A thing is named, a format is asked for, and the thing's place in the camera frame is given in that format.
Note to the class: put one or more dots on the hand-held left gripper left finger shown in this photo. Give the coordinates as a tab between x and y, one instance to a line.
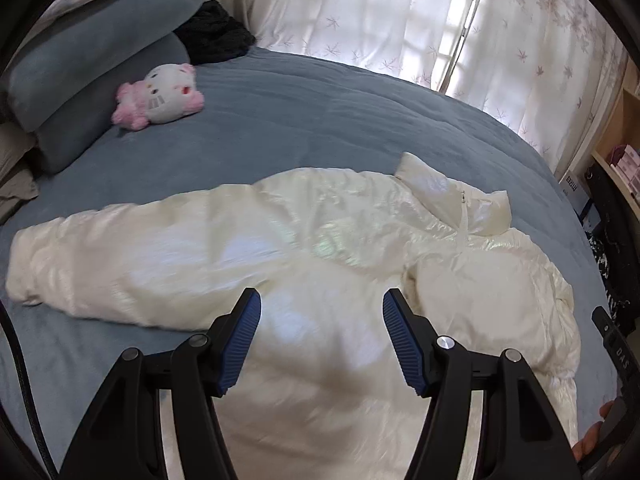
240	340

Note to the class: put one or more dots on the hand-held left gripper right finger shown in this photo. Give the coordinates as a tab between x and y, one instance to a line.
402	340

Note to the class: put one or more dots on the white puffer jacket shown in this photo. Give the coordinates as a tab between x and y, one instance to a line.
300	240

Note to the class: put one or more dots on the person's right hand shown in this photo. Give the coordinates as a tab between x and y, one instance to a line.
590	440

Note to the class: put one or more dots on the black and white patterned cloth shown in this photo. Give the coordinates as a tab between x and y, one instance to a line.
607	260

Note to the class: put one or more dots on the white labelled box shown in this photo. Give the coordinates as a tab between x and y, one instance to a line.
575	190

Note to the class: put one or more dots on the pink boxes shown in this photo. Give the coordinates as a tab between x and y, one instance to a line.
627	162

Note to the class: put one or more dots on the wooden shelf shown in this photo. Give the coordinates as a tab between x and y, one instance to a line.
617	120

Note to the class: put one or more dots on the blue bed blanket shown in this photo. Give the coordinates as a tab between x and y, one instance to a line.
310	110

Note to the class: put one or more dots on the pink and white plush toy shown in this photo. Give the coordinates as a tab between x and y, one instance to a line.
165	95

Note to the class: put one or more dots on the small blue-grey pillow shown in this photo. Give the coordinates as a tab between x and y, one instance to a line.
100	120

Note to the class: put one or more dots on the beige cloth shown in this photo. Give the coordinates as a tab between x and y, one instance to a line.
15	175

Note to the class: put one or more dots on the black fuzzy cloth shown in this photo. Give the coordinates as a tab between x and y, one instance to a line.
215	35

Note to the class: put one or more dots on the white floral curtain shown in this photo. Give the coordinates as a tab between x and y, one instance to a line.
550	60
360	10

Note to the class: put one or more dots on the large blue-grey pillow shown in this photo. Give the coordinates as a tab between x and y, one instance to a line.
75	55

